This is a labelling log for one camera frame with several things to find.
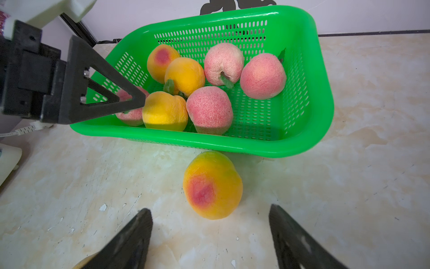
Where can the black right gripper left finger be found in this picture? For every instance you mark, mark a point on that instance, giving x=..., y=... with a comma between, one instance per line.
x=129, y=248

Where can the yellow peach with green leaf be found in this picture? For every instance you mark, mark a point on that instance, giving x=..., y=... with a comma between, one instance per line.
x=184, y=76

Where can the yellow red peach below basket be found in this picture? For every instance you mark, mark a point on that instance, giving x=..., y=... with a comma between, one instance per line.
x=212, y=185

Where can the mint and chrome toaster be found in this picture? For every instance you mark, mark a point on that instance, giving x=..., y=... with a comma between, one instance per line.
x=9, y=161

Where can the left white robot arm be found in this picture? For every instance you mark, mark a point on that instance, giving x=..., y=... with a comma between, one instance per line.
x=38, y=14

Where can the pink peach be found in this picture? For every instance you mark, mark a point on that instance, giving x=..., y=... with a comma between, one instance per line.
x=263, y=77
x=210, y=110
x=223, y=65
x=132, y=117

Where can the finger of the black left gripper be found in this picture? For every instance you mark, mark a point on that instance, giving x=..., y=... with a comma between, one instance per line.
x=81, y=57

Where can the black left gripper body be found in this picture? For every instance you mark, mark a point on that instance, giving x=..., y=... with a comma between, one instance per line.
x=32, y=75

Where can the green plastic basket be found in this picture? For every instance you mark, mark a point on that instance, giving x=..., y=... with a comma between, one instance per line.
x=290, y=123

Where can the yellow peach with red spot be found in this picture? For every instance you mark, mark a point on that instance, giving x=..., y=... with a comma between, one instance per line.
x=159, y=60

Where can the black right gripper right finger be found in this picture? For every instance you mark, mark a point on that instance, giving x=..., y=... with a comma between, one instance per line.
x=294, y=247

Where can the white power plug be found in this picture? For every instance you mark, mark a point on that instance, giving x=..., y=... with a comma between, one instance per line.
x=34, y=126

